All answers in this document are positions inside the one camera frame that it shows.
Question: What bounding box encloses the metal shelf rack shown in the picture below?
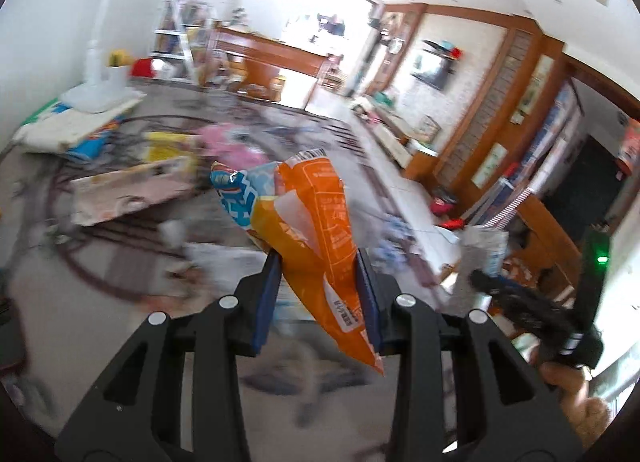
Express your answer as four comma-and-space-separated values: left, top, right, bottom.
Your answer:
149, 0, 217, 84

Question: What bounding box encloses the wall television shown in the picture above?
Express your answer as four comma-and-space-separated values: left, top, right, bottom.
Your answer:
410, 48, 454, 91

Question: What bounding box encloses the red and white striped stick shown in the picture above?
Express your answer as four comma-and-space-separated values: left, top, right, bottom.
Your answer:
481, 186, 534, 231

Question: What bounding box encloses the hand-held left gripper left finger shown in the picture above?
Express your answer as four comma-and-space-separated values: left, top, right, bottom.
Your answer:
54, 249, 284, 462

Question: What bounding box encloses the orange snack packet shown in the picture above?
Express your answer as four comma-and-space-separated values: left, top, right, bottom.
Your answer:
210, 148, 386, 377

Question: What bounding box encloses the white plastic wrapper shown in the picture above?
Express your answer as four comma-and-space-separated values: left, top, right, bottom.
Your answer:
181, 241, 272, 294

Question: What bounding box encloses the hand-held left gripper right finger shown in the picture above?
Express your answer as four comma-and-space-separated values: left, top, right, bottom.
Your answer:
355, 247, 586, 462

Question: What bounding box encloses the grey-white wrapper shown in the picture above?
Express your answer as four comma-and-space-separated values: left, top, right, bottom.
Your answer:
442, 224, 511, 316

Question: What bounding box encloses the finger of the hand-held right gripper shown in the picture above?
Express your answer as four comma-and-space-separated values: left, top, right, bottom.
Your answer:
467, 269, 577, 344

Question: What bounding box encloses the red bag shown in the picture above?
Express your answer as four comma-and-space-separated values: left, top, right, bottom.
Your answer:
429, 193, 459, 216

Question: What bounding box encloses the pink and white carton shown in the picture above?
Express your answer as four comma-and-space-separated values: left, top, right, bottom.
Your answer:
70, 158, 202, 228

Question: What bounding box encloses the pink packet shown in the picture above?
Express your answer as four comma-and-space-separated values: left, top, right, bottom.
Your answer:
196, 123, 271, 174

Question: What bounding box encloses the wooden low cabinet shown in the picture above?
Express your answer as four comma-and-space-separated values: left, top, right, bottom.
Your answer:
350, 93, 442, 179

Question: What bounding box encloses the yellow packet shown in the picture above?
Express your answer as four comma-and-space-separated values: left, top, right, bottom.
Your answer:
144, 130, 202, 164

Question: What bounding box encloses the person's right hand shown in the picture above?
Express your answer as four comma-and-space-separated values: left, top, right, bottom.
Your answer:
540, 361, 590, 392

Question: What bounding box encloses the white desk lamp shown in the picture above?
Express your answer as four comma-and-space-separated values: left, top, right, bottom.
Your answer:
60, 0, 147, 114

